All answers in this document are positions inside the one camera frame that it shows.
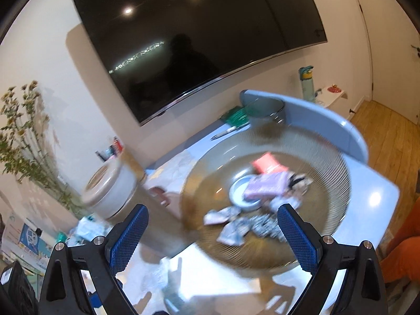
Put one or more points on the white pen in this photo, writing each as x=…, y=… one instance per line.
x=224, y=132

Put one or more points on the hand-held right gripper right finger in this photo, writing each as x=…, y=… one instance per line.
x=297, y=236

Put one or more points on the checkered scrunchie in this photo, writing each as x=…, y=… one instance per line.
x=264, y=228

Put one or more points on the glass vase with green stems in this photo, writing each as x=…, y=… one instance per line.
x=29, y=157

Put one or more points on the small red ornament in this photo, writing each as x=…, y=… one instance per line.
x=334, y=89

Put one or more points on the black white scrunchie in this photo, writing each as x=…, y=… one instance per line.
x=300, y=182

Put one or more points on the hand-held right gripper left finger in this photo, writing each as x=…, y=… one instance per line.
x=128, y=236

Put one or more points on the white wall shelf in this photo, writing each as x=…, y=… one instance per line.
x=331, y=98

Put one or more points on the black television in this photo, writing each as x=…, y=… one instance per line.
x=197, y=39

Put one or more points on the round mesh basket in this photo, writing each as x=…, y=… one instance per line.
x=311, y=167

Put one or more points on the purple wet wipes packet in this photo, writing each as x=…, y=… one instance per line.
x=267, y=186

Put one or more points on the blue cover book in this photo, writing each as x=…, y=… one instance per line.
x=32, y=241

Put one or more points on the white door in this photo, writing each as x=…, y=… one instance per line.
x=393, y=39

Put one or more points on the teal water bottle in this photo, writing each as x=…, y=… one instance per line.
x=306, y=85

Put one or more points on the bamboo pen holder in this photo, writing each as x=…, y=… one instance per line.
x=133, y=169

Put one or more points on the orange clay zip bag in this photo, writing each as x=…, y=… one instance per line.
x=265, y=163

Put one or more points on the light blue round bowl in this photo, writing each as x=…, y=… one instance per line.
x=238, y=197

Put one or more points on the row of books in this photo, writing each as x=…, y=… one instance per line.
x=19, y=246

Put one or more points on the grey patterned cloth piece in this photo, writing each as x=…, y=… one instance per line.
x=223, y=216
x=233, y=233

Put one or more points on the orange cloth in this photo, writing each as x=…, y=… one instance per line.
x=403, y=242

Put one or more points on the teal plastic packet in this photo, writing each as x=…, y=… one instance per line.
x=62, y=236

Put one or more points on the green flat packet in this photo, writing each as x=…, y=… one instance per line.
x=234, y=116

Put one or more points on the beige thermos cup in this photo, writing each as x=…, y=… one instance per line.
x=110, y=192

